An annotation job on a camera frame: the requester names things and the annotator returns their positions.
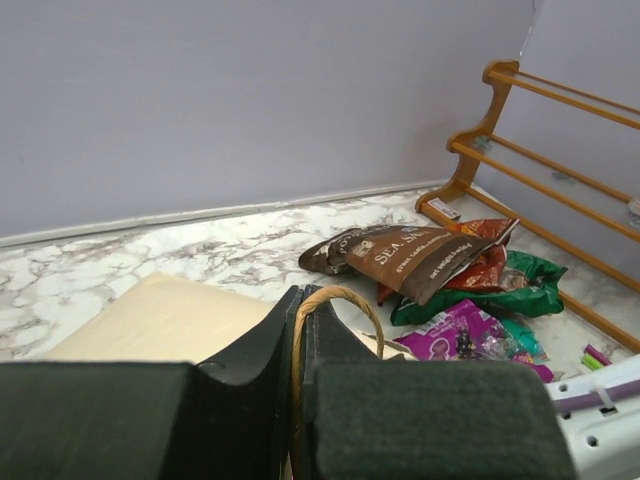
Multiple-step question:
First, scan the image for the red doritos bag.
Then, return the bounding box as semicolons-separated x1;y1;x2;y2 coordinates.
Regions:
375;217;524;306

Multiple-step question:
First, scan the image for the dark brown chocolate packet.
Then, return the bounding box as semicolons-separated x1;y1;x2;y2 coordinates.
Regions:
298;224;495;305

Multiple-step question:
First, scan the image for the small red card box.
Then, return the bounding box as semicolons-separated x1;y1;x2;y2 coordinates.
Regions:
427;197;461;221

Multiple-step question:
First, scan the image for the purple marker pen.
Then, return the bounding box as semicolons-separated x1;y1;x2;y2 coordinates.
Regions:
584;344;612;366

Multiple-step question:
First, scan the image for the clear plastic cup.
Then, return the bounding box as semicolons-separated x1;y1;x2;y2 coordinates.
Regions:
627;196;640;228

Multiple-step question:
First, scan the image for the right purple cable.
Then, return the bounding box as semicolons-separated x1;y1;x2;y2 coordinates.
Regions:
549;377;640;415

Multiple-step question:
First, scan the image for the green marker pen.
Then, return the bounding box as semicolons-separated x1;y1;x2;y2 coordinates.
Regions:
581;353;604;371

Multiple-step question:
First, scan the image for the green crisps bag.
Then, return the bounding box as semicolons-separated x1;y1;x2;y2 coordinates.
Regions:
390;250;568;326

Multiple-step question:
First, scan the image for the purple snack packet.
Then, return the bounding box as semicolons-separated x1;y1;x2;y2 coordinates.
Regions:
395;300;554;383

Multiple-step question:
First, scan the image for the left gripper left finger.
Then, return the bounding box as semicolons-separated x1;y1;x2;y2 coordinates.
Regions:
1;286;303;479

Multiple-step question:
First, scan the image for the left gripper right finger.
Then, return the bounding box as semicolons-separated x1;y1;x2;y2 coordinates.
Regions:
297;284;579;480

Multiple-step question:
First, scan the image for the teal snack packet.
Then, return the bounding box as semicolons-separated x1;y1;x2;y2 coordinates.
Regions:
501;319;548;363

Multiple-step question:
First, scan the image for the beige paper bag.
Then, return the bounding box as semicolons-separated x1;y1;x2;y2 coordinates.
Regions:
42;272;406;480

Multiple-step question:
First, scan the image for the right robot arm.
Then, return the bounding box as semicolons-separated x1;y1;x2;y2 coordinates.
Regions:
546;355;640;480

